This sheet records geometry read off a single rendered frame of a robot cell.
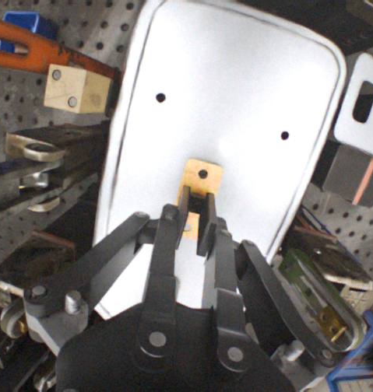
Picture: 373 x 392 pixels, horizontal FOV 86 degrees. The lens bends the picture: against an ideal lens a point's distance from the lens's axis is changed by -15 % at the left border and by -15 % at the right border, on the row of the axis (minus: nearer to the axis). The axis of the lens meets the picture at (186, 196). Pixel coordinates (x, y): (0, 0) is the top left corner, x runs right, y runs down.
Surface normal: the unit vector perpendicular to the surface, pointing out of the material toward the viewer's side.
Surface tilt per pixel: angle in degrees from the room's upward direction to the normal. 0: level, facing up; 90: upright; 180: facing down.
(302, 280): 78
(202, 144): 0
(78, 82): 0
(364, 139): 0
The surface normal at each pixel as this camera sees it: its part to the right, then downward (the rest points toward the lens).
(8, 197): 0.94, 0.32
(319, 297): -0.95, -0.19
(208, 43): -0.06, 0.34
